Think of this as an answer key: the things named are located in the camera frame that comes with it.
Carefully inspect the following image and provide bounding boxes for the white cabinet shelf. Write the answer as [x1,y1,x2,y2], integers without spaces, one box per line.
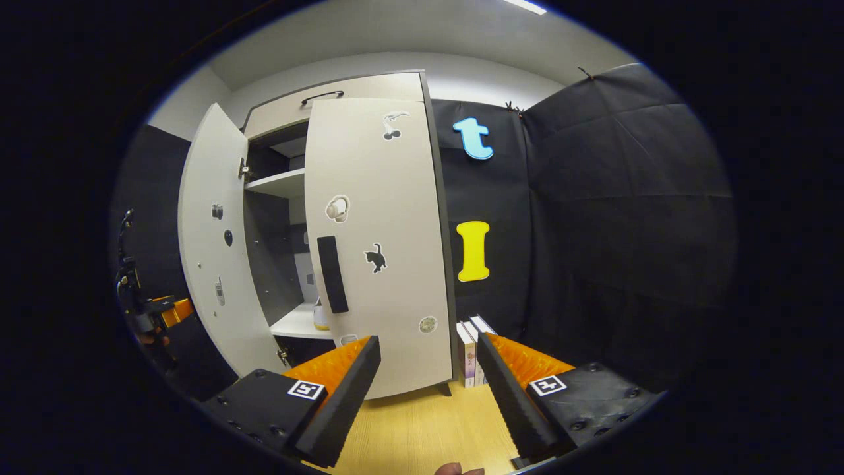
[244,168,306,199]

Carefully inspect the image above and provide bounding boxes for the black door handle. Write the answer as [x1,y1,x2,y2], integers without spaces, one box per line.
[316,236,349,315]

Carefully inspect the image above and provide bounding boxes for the white cabinet drawer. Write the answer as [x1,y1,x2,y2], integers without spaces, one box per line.
[244,71,426,141]

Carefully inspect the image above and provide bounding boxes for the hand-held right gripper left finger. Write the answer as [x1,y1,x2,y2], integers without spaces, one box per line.
[201,335,382,469]

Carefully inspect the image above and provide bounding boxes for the white shoe cabinet door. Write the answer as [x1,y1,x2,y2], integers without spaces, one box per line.
[178,102,291,378]
[303,98,456,400]

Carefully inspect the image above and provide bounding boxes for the purple white book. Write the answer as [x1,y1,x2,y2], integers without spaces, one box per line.
[456,321,477,389]

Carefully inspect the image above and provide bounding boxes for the black backdrop cloth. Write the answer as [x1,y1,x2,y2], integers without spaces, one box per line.
[432,61,737,396]
[109,124,238,403]

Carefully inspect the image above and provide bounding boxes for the white grey shoe cabinet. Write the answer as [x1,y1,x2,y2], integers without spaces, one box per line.
[241,69,459,400]

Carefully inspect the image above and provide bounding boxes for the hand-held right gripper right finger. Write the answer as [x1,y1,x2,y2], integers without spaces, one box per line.
[476,332,660,462]

